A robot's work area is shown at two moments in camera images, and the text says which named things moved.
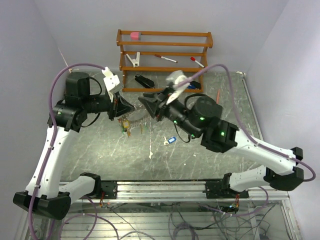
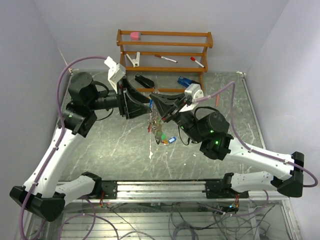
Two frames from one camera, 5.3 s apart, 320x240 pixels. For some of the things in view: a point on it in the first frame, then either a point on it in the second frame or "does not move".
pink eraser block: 135,36 does not move
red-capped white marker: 192,58 does not move
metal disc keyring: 136,117 to 154,126
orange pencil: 217,99 does not move
